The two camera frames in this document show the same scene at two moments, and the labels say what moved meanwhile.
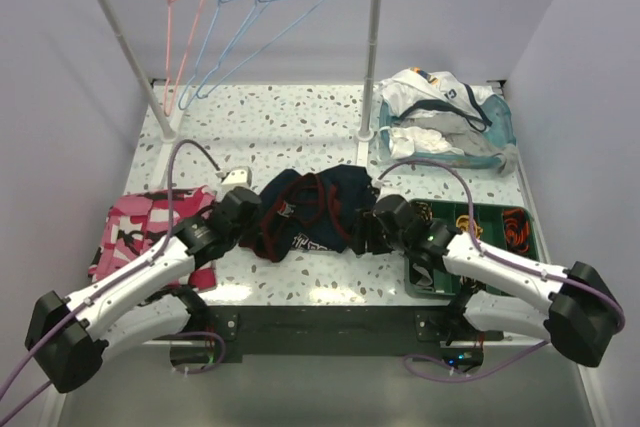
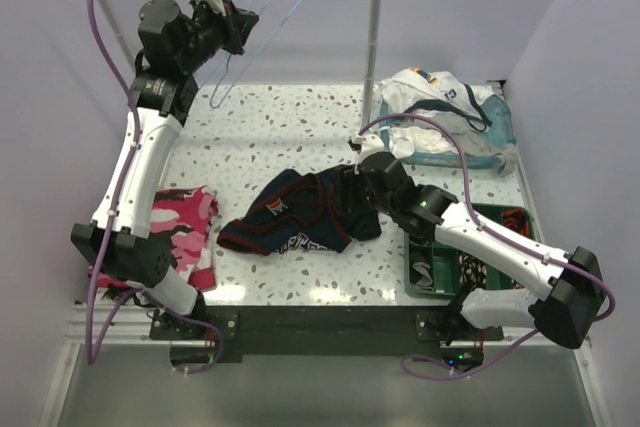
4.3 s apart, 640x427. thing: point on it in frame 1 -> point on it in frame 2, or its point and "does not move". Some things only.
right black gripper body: [378, 240] -> [379, 203]
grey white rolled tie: [426, 279] does not move
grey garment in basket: [466, 136] does not move
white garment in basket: [421, 90] does not move
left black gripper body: [241, 233] -> [206, 33]
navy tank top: [315, 209] does not move
